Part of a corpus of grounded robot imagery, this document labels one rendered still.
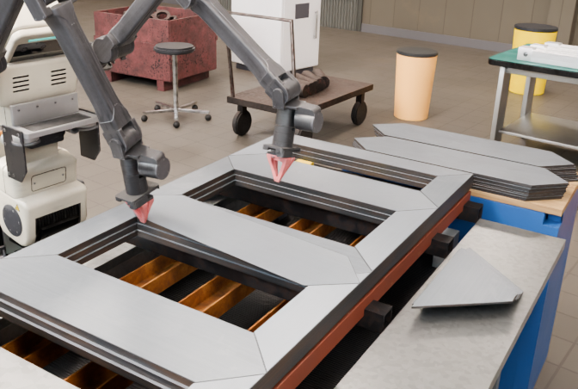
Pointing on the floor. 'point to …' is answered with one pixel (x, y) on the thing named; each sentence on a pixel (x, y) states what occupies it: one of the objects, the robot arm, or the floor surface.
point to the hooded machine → (279, 7)
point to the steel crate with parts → (182, 18)
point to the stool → (175, 83)
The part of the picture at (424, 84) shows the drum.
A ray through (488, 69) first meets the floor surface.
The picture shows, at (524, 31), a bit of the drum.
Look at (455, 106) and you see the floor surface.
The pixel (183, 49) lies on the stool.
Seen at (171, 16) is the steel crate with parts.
